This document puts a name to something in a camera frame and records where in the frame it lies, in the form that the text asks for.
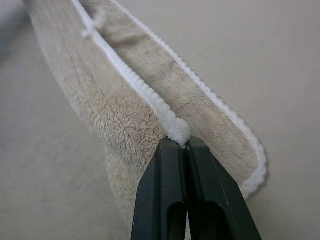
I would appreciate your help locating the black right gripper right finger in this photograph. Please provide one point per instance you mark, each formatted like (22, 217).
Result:
(215, 200)

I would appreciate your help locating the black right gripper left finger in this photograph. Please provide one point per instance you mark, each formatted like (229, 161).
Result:
(160, 190)

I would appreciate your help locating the beige fluffy towel white edging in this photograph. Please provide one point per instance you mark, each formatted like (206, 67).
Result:
(100, 100)

